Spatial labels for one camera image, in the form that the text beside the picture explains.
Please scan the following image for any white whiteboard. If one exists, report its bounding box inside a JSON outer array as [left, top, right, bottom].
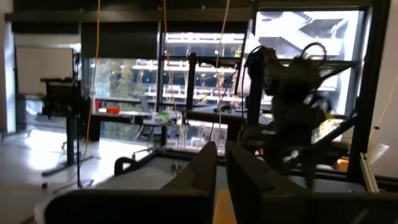
[[14, 45, 76, 96]]

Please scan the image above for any dark roller blind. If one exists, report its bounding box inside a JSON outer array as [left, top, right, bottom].
[[80, 22, 160, 60]]

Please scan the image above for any black cable loop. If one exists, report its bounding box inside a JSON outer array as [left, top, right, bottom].
[[113, 156, 141, 177]]

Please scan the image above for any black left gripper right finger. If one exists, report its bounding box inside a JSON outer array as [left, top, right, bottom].
[[224, 141, 398, 224]]

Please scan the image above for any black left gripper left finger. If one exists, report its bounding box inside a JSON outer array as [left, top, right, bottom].
[[44, 141, 218, 224]]

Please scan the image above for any orange hanging cable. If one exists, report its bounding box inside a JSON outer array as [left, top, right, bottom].
[[162, 0, 180, 119]]

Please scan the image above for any silver metal cutlery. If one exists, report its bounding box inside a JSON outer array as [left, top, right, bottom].
[[170, 161, 185, 177]]

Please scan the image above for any dark office desk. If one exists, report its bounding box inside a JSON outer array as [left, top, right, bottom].
[[89, 110, 170, 147]]

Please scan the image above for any black thin post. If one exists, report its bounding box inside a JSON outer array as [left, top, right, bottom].
[[185, 51, 199, 112]]

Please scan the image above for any yellow hanging cable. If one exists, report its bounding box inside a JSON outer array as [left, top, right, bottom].
[[81, 0, 103, 160]]

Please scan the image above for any black frame post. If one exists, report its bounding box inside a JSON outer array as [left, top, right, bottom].
[[346, 0, 393, 183]]

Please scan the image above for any black equipment stand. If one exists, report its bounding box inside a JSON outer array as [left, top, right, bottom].
[[39, 53, 95, 177]]

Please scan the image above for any yellow plastic item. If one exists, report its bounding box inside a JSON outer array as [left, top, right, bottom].
[[212, 187, 238, 224]]

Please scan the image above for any white hanging cable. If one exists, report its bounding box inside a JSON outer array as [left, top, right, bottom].
[[215, 0, 231, 134]]

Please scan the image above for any thin yellow cable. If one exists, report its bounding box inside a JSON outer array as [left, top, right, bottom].
[[368, 73, 398, 139]]

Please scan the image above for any aluminium extrusion bar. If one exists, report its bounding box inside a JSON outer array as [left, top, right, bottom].
[[358, 151, 381, 194]]

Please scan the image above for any orange object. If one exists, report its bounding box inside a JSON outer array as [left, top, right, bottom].
[[333, 157, 349, 172]]

